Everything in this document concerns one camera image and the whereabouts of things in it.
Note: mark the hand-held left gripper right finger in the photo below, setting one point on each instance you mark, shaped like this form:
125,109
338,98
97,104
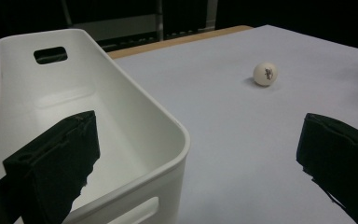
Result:
338,155

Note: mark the white table sheet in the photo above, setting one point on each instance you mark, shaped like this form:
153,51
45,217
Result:
230,130

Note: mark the white ping pong ball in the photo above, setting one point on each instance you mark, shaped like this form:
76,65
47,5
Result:
265,74

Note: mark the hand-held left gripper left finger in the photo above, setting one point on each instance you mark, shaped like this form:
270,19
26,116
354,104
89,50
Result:
49,161

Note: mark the white plastic bin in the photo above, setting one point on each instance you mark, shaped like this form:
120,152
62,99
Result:
121,93

